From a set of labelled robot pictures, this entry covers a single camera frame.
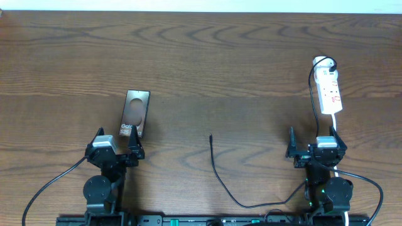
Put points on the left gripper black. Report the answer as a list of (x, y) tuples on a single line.
[(134, 152)]

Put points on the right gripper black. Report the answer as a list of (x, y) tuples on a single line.
[(292, 149)]

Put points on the Galaxy smartphone with bronze screen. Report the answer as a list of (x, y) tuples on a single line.
[(135, 111)]

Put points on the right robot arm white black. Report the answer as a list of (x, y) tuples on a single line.
[(329, 196)]

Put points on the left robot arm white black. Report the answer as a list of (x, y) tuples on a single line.
[(104, 192)]

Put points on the white power strip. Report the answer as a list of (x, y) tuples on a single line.
[(325, 77)]

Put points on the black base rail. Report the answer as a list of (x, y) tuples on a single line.
[(158, 220)]

